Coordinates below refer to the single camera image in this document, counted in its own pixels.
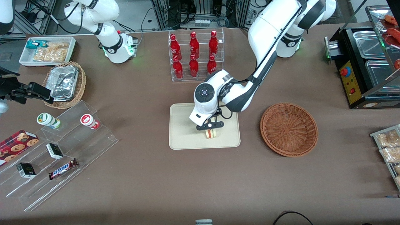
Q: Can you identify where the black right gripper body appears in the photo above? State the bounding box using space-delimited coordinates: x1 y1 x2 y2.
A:
0 80 29 100

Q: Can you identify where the beige plastic tray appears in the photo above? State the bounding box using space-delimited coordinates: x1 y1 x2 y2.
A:
169 102 241 150

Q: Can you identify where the light wicker basket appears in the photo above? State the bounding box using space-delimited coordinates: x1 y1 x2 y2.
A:
43 61 87 109

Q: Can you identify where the brown wicker basket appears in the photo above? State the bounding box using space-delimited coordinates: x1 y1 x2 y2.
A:
260 103 318 157

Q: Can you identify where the metal snack tray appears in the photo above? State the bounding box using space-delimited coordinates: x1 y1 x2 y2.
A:
370 124 400 191

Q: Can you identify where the green sunflower yogurt cup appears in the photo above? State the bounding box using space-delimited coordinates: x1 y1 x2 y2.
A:
37 112 61 129

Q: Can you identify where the white plastic bin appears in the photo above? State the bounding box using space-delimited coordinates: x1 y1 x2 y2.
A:
19 37 76 67

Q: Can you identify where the clear bag of crisps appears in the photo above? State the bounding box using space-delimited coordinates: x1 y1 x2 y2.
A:
33 48 68 62
47 42 70 53

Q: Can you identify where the clear acrylic bottle rack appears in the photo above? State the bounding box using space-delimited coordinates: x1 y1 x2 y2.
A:
168 28 225 83

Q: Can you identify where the green snack packet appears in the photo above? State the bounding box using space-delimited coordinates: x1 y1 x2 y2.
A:
26 40 47 50

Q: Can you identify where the red tartan cookie box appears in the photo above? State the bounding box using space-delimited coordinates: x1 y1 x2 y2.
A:
0 130 39 163

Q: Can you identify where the red cola bottle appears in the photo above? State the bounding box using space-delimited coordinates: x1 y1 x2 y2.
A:
189 54 199 78
209 30 219 56
170 34 182 57
207 55 217 75
172 56 184 79
189 31 200 55

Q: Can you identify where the red strawberry yogurt cup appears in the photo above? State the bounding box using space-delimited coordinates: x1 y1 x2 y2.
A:
80 114 100 130

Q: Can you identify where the black box white label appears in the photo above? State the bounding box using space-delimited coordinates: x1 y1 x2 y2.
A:
46 143 64 160

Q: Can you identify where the black box gold Face print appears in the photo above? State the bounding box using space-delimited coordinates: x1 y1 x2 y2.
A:
16 162 36 178

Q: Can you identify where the clear acrylic stepped shelf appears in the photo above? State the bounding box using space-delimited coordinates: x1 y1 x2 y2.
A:
0 100 119 212

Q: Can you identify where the Snickers chocolate bar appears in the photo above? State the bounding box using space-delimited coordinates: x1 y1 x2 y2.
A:
48 158 78 180

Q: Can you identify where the black food warmer appliance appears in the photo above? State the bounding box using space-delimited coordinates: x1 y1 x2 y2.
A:
324 5 400 110

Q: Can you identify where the steel food pan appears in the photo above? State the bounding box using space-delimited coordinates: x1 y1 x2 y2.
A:
353 30 388 59
365 59 400 93

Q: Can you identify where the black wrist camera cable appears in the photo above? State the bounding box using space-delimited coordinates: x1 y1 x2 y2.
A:
216 108 233 121

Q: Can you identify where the aluminium frame rack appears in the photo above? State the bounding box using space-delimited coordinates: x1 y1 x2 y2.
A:
150 0 250 30

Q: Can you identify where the black cable loop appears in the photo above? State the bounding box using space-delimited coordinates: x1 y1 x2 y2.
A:
272 211 314 225

